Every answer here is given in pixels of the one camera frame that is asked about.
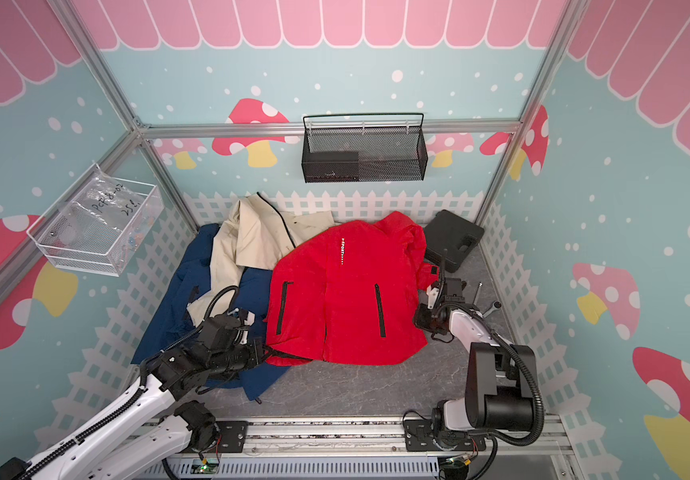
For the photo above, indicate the black wire mesh basket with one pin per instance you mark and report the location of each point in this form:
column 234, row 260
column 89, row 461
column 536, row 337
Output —
column 370, row 155

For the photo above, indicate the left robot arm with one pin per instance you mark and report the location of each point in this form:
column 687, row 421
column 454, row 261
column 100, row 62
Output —
column 149, row 421

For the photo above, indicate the red jacket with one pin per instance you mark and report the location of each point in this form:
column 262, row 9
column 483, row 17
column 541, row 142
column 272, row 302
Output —
column 349, row 295

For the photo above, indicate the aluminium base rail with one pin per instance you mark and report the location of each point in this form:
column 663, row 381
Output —
column 381, row 447

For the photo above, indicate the clear plastic bag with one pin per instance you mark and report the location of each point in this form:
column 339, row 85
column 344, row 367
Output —
column 105, row 216

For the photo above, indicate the black plastic tool case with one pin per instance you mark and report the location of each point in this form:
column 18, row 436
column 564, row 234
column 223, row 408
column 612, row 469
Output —
column 450, row 239

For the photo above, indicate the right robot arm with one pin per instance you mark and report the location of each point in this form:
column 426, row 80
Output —
column 501, row 400

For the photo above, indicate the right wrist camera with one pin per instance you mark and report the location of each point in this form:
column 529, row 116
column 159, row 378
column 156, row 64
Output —
column 433, row 293

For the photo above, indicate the green handled ratchet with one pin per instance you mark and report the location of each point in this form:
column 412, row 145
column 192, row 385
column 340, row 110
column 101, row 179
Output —
column 495, row 306

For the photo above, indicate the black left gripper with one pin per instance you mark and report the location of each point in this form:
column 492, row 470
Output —
column 254, row 346

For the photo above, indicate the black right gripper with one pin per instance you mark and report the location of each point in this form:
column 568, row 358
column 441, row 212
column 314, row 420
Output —
column 420, row 319

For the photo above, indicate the horizontal aluminium frame bar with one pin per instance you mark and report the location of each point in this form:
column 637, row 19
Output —
column 258, row 130

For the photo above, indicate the beige jacket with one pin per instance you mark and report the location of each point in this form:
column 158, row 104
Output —
column 254, row 235

